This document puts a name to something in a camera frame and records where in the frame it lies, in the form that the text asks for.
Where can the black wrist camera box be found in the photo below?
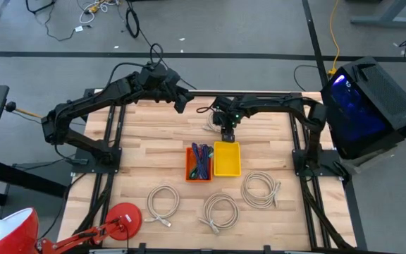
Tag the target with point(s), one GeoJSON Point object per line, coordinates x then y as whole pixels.
{"type": "Point", "coordinates": [181, 104]}
{"type": "Point", "coordinates": [228, 137]}

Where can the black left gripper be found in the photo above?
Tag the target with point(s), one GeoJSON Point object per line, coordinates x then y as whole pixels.
{"type": "Point", "coordinates": [162, 83]}

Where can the orange plastic basket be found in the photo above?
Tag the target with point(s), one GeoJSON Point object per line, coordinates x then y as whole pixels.
{"type": "Point", "coordinates": [188, 162]}

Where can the yellow plastic basket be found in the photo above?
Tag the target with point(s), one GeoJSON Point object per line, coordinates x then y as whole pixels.
{"type": "Point", "coordinates": [227, 158]}

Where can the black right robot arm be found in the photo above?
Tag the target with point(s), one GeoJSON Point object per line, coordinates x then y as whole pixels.
{"type": "Point", "coordinates": [277, 104]}

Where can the rod with black knob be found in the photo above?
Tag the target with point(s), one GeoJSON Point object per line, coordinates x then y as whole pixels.
{"type": "Point", "coordinates": [10, 106]}

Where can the black aluminium table frame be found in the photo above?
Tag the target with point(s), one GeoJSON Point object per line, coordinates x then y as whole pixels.
{"type": "Point", "coordinates": [203, 92]}

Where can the red round lamp base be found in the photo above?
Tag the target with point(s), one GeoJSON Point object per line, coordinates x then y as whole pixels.
{"type": "Point", "coordinates": [129, 210]}

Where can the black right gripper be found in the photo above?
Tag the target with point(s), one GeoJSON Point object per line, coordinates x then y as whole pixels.
{"type": "Point", "coordinates": [227, 113]}

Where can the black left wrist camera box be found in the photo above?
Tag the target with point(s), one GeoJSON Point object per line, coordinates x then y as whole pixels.
{"type": "Point", "coordinates": [181, 104]}

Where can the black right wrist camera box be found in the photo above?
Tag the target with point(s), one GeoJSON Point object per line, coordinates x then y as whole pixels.
{"type": "Point", "coordinates": [228, 137]}

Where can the grey desk foot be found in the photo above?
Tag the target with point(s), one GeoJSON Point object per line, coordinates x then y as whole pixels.
{"type": "Point", "coordinates": [386, 19]}

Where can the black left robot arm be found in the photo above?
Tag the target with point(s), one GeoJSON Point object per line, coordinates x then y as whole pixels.
{"type": "Point", "coordinates": [93, 97]}

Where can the black computer tower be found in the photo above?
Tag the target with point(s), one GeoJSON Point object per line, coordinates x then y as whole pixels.
{"type": "Point", "coordinates": [393, 95]}

